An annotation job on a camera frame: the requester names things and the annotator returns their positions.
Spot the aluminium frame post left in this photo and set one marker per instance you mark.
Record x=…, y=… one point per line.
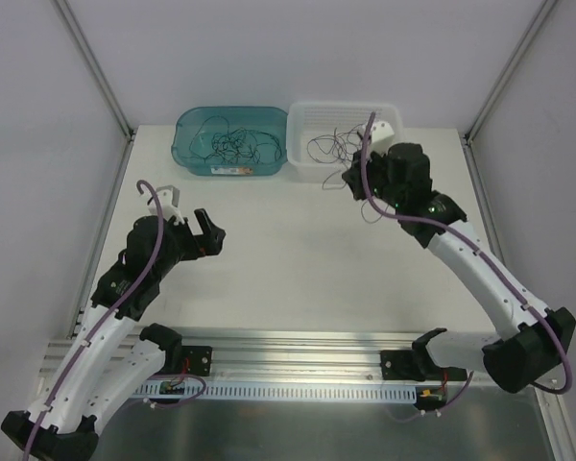
x=76, y=33

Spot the white perforated plastic basket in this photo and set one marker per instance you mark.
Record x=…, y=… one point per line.
x=321, y=137

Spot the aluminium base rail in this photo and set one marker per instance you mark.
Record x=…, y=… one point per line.
x=296, y=356

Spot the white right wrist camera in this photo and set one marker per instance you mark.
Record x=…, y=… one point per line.
x=382, y=137

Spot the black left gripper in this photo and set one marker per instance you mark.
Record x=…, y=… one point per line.
x=192, y=238

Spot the aluminium frame post right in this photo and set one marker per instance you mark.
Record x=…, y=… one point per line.
x=510, y=67

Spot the teal plastic basin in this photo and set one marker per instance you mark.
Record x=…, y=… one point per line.
x=235, y=141

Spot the aluminium frame post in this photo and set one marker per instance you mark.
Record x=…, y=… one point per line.
x=510, y=67
x=76, y=33

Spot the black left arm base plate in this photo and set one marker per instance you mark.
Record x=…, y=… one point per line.
x=190, y=360

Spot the white slotted cable duct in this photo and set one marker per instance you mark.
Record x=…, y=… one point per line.
x=279, y=391

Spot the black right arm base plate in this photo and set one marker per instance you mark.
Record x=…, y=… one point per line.
x=416, y=366

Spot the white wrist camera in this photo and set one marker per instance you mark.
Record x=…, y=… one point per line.
x=382, y=137
x=169, y=198

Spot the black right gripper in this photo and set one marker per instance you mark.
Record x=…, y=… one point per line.
x=362, y=169

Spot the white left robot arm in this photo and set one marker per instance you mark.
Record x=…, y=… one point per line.
x=66, y=421

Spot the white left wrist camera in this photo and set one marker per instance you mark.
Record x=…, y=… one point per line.
x=169, y=198

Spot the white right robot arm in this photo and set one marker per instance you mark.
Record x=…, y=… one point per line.
x=530, y=341

